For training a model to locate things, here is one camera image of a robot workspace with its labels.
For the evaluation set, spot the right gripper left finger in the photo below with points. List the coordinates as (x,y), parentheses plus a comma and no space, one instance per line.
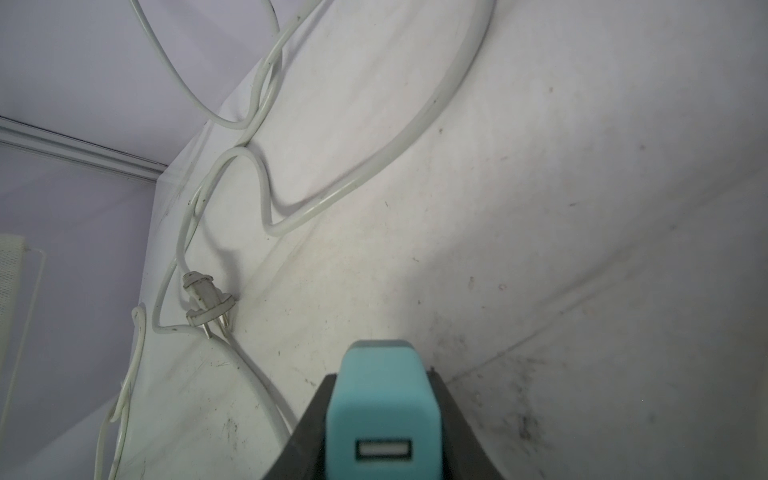
(303,457)

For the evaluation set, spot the teal adapter black strip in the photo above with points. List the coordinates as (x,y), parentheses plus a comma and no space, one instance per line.
(383,420)

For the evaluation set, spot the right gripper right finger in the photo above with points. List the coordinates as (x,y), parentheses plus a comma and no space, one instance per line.
(463,456)

